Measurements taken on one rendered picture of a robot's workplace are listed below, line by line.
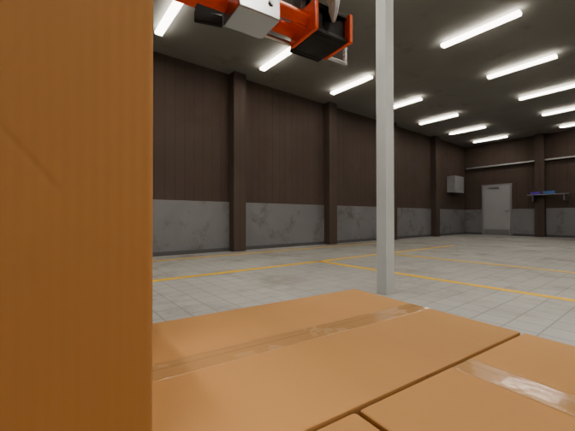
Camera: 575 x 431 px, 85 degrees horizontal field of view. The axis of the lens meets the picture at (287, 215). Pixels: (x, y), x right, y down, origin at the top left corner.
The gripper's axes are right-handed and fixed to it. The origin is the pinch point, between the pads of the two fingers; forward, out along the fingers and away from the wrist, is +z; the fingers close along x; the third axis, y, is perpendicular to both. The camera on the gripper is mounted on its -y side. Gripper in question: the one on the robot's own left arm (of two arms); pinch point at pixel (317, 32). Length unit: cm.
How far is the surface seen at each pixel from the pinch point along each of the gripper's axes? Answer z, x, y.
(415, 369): 53, 19, 0
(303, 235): 82, -639, -454
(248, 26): 3.0, -0.5, 13.7
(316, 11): 0.1, 4.7, 4.1
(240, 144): -129, -599, -257
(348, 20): -1.0, 4.4, -3.3
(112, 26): 20.5, 20.9, 34.1
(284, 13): 1.1, 3.0, 9.1
